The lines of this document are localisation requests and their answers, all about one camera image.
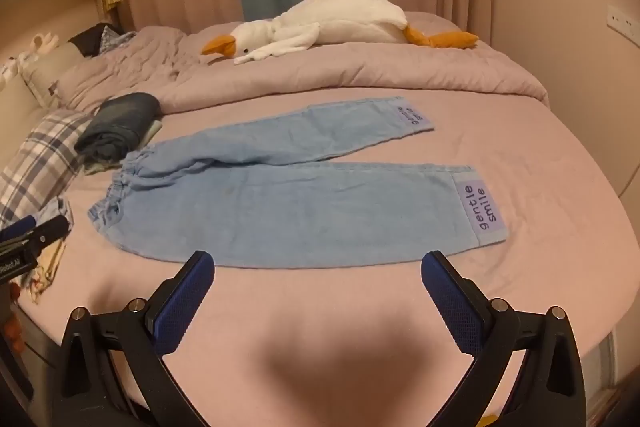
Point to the pink bed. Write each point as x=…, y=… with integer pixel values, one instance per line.
x=550, y=187

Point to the dark folded jeans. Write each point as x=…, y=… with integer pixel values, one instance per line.
x=120, y=122

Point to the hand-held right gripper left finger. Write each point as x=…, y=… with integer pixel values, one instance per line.
x=184, y=304

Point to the white goose plush toy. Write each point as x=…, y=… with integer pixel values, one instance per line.
x=340, y=22

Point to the small white plush toy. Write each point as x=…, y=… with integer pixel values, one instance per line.
x=42, y=43

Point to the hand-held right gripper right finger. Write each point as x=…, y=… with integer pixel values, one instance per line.
x=451, y=304

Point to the crumpled light blue garment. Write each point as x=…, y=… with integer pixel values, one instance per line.
x=57, y=207

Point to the pink quilt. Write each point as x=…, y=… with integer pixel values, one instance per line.
x=350, y=72

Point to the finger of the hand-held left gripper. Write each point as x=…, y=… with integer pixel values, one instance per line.
x=49, y=231

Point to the dark clothes pile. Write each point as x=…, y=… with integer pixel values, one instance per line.
x=92, y=38

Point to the white wall socket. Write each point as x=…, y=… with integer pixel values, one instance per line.
x=622, y=21

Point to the beige long pillow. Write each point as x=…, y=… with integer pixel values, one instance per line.
x=45, y=77

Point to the plaid pillow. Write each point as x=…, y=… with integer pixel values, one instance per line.
x=40, y=157

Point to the light blue denim pants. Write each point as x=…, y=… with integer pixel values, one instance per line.
x=300, y=217

